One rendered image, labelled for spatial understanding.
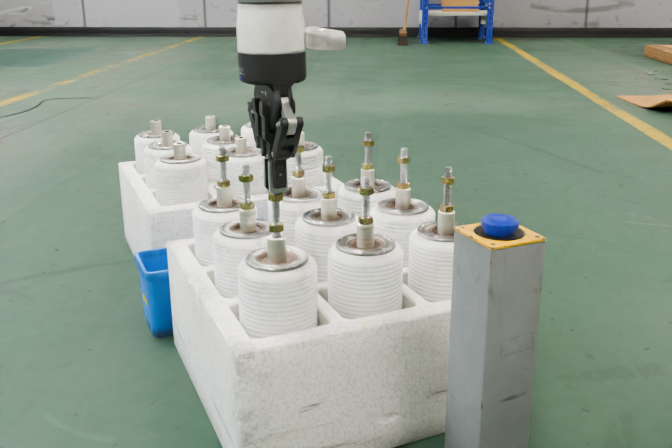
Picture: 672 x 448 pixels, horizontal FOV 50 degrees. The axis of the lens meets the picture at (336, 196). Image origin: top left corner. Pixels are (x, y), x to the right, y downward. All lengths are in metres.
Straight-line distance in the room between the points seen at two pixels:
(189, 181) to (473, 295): 0.70
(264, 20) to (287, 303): 0.32
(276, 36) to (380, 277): 0.32
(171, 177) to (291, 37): 0.61
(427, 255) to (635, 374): 0.42
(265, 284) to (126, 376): 0.39
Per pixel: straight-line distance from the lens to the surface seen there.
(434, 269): 0.95
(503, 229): 0.78
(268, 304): 0.85
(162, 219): 1.33
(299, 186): 1.11
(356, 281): 0.89
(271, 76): 0.79
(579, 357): 1.23
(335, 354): 0.87
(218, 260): 0.97
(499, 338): 0.81
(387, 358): 0.91
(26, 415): 1.13
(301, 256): 0.88
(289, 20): 0.79
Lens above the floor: 0.58
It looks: 17 degrees down
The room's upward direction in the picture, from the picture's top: straight up
